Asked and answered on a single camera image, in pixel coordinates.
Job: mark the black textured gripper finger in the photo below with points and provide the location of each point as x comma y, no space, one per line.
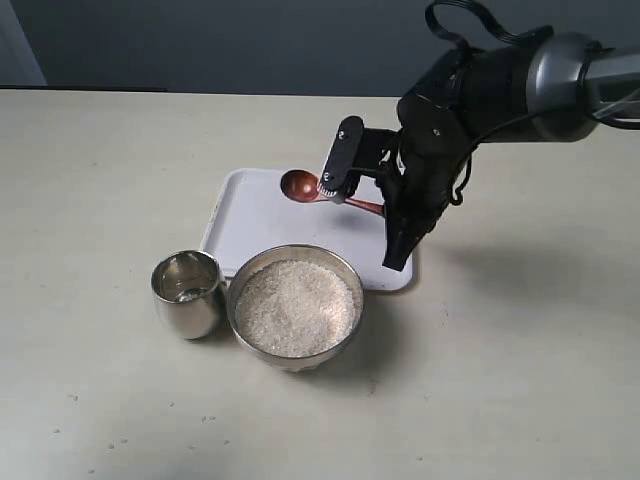
337,177

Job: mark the white rectangular plastic tray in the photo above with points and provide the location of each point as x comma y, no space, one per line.
253,215

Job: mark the brown wooden spoon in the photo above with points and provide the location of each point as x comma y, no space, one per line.
301,186

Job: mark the small steel cup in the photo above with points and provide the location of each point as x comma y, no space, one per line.
189,291

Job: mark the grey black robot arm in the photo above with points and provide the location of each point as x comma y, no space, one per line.
558,90

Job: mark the steel bowl of rice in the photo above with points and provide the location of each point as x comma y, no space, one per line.
295,307

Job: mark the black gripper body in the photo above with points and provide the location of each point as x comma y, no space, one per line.
413,168

